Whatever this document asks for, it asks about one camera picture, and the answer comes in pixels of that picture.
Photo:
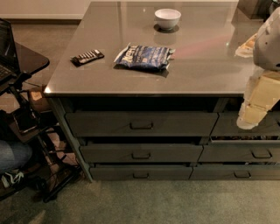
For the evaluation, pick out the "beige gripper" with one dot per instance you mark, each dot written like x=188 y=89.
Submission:
x=268 y=48

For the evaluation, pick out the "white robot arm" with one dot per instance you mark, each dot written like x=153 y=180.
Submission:
x=264 y=46

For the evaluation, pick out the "blue chip bag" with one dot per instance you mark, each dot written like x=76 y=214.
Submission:
x=141 y=57

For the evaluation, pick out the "white ceramic bowl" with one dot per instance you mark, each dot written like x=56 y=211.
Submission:
x=167 y=18

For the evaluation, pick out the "dark striped snack bar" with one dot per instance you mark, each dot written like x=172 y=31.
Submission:
x=87 y=57

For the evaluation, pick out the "brown cardboard box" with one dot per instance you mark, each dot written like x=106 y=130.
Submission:
x=38 y=100

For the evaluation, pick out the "black side table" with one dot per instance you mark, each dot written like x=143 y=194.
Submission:
x=45 y=171

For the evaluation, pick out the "black laptop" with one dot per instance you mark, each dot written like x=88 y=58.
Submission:
x=9 y=65

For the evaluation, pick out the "person leg in jeans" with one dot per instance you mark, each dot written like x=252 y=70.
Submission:
x=13 y=155

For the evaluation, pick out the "black and white sneaker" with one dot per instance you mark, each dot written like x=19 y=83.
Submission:
x=10 y=179

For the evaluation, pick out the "grey drawer cabinet frame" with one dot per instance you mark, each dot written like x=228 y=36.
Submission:
x=62 y=106

